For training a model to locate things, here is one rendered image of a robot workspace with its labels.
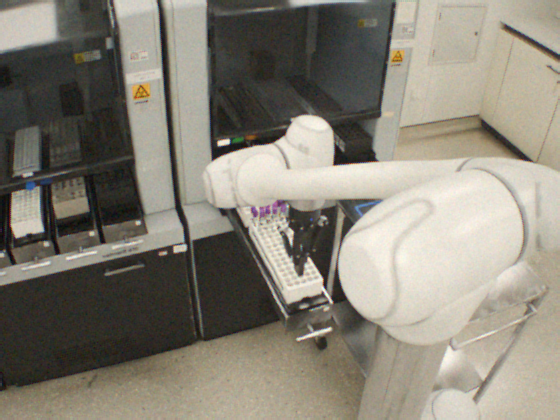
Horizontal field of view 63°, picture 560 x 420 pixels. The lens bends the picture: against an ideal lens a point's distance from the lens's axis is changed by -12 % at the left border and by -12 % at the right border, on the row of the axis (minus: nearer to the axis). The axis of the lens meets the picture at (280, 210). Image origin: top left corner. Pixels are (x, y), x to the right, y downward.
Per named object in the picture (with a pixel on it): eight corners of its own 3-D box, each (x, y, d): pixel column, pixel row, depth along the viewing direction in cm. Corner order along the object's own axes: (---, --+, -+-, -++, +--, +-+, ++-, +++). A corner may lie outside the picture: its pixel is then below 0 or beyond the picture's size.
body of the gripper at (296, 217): (315, 187, 123) (312, 217, 129) (281, 195, 120) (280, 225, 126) (329, 206, 117) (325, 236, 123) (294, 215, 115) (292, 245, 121)
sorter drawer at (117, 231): (87, 137, 205) (83, 119, 199) (118, 131, 209) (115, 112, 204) (107, 253, 154) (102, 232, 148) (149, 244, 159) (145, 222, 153)
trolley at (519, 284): (311, 339, 222) (331, 190, 169) (400, 311, 235) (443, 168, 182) (377, 468, 174) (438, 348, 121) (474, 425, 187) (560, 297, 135)
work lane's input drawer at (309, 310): (209, 185, 182) (208, 165, 177) (246, 177, 187) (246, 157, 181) (290, 346, 131) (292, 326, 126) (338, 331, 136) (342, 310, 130)
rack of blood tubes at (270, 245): (248, 234, 154) (248, 218, 150) (279, 226, 157) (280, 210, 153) (287, 306, 133) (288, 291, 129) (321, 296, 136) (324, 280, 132)
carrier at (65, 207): (89, 207, 158) (86, 192, 154) (90, 211, 156) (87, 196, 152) (56, 215, 154) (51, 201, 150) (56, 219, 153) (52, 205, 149)
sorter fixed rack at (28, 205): (17, 187, 167) (12, 173, 163) (43, 181, 170) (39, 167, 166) (16, 241, 146) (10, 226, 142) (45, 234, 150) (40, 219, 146)
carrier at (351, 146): (368, 148, 189) (370, 134, 186) (370, 151, 188) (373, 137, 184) (340, 153, 186) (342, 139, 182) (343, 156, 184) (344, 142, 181)
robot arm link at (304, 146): (314, 162, 120) (264, 176, 115) (319, 103, 110) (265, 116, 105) (340, 187, 113) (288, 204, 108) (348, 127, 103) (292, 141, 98)
